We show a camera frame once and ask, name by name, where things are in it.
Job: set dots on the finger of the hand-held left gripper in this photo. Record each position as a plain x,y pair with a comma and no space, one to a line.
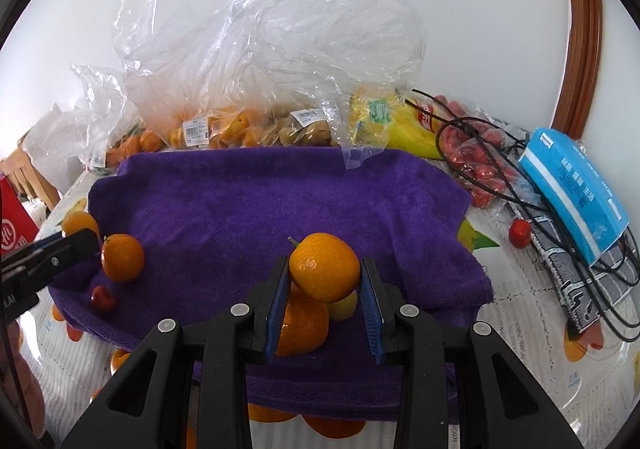
35,244
65,251

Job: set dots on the small yellow-green fruit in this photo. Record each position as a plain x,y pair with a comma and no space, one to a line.
345,307

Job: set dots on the red paper bag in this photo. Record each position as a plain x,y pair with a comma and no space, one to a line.
12,229

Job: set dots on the wooden chair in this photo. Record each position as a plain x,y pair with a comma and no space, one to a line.
25,179

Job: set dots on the clear bag of tangerines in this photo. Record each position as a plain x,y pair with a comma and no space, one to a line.
125,141

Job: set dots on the blue tissue box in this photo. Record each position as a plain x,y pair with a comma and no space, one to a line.
575,189

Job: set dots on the white plastic bag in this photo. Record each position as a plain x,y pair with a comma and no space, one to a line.
50,144

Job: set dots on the bag of red fruits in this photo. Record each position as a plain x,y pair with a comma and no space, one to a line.
475,164

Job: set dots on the brown wooden door frame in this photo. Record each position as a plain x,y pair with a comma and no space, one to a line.
580,39

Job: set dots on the clear bag of longans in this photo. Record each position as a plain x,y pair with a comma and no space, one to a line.
307,129

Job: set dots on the person's left hand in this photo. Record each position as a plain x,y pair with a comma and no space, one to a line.
22,379

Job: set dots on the clear bag of kumquats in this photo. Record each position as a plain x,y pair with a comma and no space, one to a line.
215,129

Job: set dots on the small red fruit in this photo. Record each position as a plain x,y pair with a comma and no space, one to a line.
102,298
520,232

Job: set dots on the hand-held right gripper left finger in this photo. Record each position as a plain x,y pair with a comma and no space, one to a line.
277,314

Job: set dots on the purple towel lined tray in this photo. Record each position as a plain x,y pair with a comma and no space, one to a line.
225,209

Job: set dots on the single mandarin orange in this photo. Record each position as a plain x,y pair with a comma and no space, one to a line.
325,266
122,257
77,223
302,329

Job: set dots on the bananas in yellow bag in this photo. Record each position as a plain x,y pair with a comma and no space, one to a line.
400,129

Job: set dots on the grey patterned cloth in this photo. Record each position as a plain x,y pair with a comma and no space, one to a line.
570,279

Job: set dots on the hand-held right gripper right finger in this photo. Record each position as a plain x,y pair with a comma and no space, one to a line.
372,314

